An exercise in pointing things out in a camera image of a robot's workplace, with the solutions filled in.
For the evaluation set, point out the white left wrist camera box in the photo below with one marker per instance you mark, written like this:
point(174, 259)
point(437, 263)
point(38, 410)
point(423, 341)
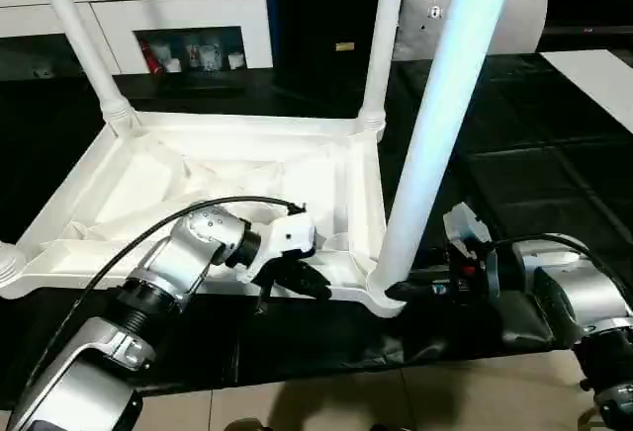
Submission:
point(282, 238)

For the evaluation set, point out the white cabinet with glass doors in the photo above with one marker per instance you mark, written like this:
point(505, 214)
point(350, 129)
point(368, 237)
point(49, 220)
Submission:
point(129, 11)

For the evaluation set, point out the white plastic table leg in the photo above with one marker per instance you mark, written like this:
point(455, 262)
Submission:
point(381, 45)
point(440, 125)
point(84, 45)
point(5, 263)

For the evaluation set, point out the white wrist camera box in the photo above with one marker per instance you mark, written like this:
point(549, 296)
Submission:
point(282, 238)
point(467, 225)

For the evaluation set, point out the grey pillow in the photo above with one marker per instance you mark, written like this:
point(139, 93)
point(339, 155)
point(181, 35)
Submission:
point(495, 16)

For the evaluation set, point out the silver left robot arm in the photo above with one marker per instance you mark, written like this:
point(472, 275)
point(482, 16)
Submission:
point(148, 293)

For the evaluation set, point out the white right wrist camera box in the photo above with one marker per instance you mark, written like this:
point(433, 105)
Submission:
point(467, 225)

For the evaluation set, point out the black work mat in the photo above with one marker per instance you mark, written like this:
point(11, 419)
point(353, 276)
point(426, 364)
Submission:
point(534, 125)

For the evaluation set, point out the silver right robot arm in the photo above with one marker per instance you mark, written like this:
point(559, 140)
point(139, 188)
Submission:
point(584, 293)

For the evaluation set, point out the small yellow label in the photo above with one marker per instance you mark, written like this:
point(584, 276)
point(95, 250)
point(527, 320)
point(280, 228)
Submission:
point(344, 46)

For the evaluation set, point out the white plastic table top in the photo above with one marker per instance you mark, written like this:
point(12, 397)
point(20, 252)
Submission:
point(198, 164)

